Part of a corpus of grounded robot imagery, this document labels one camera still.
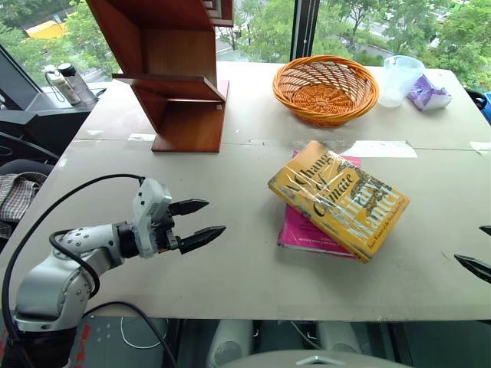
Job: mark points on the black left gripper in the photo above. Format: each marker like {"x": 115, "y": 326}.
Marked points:
{"x": 169, "y": 239}

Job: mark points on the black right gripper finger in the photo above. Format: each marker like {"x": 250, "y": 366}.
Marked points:
{"x": 477, "y": 266}
{"x": 487, "y": 230}

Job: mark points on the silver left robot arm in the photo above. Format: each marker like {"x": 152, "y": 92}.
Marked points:
{"x": 46, "y": 281}

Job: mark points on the pink book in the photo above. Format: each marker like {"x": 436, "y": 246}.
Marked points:
{"x": 303, "y": 234}

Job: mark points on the yellow hardcover book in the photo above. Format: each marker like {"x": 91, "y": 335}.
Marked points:
{"x": 337, "y": 199}

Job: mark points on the wooden book shelf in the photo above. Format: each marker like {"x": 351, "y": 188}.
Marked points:
{"x": 180, "y": 50}

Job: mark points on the small white tape strip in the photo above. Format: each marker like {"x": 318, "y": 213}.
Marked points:
{"x": 141, "y": 137}
{"x": 481, "y": 147}

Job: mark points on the white rounded robot leg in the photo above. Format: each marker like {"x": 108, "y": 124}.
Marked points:
{"x": 337, "y": 337}
{"x": 230, "y": 341}

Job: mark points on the dark blue bag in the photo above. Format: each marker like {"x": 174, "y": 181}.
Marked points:
{"x": 481, "y": 105}

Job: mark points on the large white tape strip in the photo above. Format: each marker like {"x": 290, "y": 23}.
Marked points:
{"x": 383, "y": 149}

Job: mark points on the purple and white packet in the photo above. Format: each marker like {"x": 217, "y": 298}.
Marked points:
{"x": 427, "y": 96}

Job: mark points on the clear plastic measuring cup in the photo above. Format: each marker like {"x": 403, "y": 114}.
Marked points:
{"x": 395, "y": 82}

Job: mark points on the clear water bottle black cap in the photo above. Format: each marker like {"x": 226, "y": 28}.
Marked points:
{"x": 78, "y": 86}

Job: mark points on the checked cloth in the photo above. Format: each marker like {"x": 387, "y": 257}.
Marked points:
{"x": 17, "y": 195}

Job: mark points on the grey robot torso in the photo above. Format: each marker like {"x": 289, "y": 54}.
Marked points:
{"x": 314, "y": 360}

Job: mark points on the orange wicker basket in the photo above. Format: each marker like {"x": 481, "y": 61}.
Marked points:
{"x": 326, "y": 90}

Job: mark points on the black office chair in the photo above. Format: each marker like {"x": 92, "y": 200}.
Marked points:
{"x": 23, "y": 149}

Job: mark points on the black monitor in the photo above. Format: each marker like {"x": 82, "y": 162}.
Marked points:
{"x": 13, "y": 76}

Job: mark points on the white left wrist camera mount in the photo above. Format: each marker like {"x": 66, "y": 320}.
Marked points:
{"x": 147, "y": 207}

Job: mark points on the black window frame post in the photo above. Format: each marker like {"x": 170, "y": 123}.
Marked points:
{"x": 305, "y": 27}

